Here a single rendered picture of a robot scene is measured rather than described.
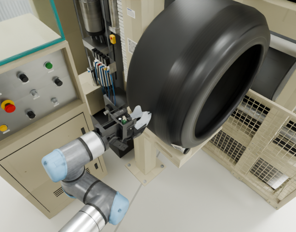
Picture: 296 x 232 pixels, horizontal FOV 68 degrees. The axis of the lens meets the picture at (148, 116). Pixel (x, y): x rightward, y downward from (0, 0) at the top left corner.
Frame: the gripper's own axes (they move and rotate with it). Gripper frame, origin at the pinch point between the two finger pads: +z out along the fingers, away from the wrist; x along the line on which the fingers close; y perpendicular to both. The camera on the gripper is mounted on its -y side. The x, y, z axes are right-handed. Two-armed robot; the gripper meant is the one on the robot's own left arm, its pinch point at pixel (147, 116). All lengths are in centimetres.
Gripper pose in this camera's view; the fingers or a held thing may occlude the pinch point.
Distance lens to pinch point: 75.4
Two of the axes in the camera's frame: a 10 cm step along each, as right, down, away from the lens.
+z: 7.3, -4.4, 5.3
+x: -6.8, -5.6, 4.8
